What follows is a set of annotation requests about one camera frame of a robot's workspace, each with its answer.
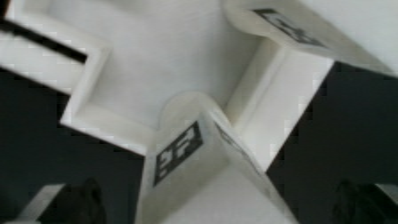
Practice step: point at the white chair leg with tag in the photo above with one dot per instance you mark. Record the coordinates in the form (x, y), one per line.
(343, 29)

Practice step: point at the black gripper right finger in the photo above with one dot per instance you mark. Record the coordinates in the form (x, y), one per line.
(366, 204)

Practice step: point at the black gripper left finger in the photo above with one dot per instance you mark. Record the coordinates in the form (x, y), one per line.
(77, 206)

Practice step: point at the white chair seat part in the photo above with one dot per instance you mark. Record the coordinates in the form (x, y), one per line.
(125, 52)

